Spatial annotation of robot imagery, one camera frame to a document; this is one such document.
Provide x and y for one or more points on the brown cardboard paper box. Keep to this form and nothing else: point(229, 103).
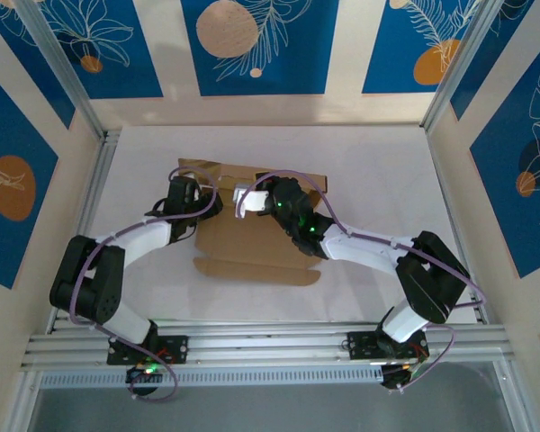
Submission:
point(252, 243)

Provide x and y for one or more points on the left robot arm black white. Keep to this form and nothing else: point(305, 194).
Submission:
point(90, 279)

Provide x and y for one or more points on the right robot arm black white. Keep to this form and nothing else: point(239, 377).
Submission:
point(432, 279)

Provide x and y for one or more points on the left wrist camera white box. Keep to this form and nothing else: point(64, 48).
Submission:
point(206, 183)

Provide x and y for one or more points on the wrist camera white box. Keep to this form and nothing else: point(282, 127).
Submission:
point(254, 200)
point(206, 183)

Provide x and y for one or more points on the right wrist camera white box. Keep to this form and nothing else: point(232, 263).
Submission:
point(254, 200)

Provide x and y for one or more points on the aluminium side rail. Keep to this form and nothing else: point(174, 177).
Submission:
point(102, 157)
point(437, 157)

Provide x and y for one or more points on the aluminium base rail beam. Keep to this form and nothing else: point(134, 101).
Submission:
point(270, 346)

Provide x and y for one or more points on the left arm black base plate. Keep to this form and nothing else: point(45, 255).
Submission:
point(175, 348)

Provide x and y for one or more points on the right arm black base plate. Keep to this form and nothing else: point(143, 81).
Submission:
point(362, 345)

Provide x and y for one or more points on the aluminium frame post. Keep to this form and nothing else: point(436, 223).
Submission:
point(470, 58)
point(58, 58)

